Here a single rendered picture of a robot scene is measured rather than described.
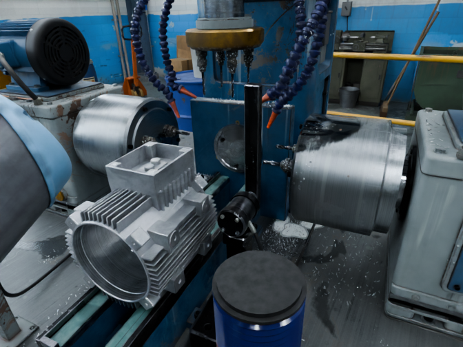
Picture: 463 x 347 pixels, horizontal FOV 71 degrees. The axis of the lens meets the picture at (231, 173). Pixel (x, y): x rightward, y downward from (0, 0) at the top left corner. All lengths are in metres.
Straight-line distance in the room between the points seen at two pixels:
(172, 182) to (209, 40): 0.32
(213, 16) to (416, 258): 0.63
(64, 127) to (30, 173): 0.75
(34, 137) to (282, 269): 0.20
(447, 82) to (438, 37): 1.16
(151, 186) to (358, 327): 0.49
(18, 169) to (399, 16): 5.63
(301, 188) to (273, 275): 0.45
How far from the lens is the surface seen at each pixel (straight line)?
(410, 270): 0.71
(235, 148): 0.92
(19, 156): 0.26
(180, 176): 0.58
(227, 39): 0.72
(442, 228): 0.66
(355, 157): 0.64
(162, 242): 0.51
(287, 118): 0.85
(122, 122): 0.87
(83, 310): 0.65
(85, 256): 0.63
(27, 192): 0.27
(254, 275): 0.22
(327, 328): 0.74
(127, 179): 0.56
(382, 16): 5.77
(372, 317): 0.78
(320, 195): 0.65
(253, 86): 0.60
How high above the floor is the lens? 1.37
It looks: 27 degrees down
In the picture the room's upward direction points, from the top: 2 degrees counter-clockwise
